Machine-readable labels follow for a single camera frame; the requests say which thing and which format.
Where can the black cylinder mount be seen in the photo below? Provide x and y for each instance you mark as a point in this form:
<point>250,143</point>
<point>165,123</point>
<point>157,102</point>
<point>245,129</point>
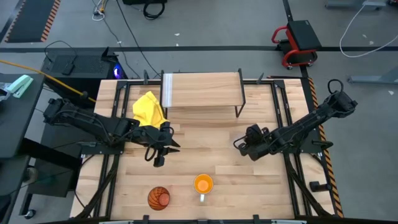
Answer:
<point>318,186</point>

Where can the yellow cloth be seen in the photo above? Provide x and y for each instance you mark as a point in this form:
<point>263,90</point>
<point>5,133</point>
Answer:
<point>146,109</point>

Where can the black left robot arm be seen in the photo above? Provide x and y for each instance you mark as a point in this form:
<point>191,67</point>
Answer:
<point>93,123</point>

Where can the red and black rolling stool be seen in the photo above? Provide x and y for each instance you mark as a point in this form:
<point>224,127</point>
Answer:
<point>303,34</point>

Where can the black computer tower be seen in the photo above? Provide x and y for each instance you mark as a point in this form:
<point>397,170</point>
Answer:
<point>84,65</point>

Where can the orange black hazard strip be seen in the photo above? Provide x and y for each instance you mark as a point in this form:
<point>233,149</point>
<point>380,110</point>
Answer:
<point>334,186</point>

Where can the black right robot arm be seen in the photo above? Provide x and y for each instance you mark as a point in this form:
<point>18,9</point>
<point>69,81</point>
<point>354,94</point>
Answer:
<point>304,124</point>

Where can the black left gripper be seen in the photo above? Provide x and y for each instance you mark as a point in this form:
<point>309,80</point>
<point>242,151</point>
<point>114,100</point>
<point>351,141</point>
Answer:
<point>155,138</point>

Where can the wooden shelf with black legs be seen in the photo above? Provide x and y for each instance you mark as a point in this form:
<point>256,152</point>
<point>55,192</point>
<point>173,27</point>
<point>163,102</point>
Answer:
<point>202,90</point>

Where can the small black adapter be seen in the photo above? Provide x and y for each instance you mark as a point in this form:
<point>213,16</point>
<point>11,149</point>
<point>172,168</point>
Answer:
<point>67,69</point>

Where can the mint green stapler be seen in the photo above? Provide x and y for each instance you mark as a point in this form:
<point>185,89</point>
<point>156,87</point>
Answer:
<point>20,85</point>

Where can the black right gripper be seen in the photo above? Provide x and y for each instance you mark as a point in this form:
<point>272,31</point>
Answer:
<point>259,143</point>

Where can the black hazard-striped floor mat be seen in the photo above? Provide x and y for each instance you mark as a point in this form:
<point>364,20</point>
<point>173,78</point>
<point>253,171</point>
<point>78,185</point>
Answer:
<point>31,18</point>

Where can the black metal table frame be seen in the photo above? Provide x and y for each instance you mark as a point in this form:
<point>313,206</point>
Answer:
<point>279,84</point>

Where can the black desk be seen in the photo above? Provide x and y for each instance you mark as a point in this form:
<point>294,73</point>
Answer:
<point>15,124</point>

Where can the grey metal stand foot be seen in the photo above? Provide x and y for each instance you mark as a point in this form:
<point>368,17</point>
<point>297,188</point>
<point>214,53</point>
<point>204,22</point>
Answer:
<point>373,79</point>
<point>354,4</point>

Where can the black equipment cart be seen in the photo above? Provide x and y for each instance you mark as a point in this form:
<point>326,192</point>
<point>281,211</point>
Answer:
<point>56,174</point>

